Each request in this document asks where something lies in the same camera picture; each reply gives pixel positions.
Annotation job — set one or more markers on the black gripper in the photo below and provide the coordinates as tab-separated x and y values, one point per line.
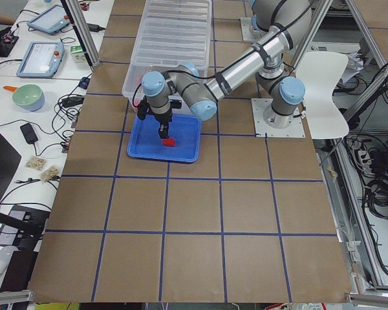
163	119

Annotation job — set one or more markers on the clear plastic box lid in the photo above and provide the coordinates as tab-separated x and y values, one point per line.
172	33

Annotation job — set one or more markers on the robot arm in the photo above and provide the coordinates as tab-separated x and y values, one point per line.
284	24

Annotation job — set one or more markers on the blue plastic tray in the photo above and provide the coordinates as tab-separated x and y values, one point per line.
144	141

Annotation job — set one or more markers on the clear plastic storage box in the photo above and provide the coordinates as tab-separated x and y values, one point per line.
134	78

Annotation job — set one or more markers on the green white carton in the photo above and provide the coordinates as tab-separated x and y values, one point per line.
77	54

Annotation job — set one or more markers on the black power adapter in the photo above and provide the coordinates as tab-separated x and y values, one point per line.
28	133

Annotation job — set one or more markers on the green bowl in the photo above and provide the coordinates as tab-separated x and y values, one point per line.
29	97

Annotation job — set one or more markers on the teach pendant tablet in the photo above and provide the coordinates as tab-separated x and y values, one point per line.
50	21
41	60

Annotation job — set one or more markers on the toy carrot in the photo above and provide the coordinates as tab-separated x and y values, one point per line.
10	88

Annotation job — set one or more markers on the white chair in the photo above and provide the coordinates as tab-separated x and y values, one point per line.
320	71

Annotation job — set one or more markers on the black box latch handle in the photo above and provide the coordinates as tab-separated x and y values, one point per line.
175	104

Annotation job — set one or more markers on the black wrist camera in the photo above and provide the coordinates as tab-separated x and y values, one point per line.
142	109

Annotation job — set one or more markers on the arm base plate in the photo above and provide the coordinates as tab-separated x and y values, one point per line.
250	32
268	124

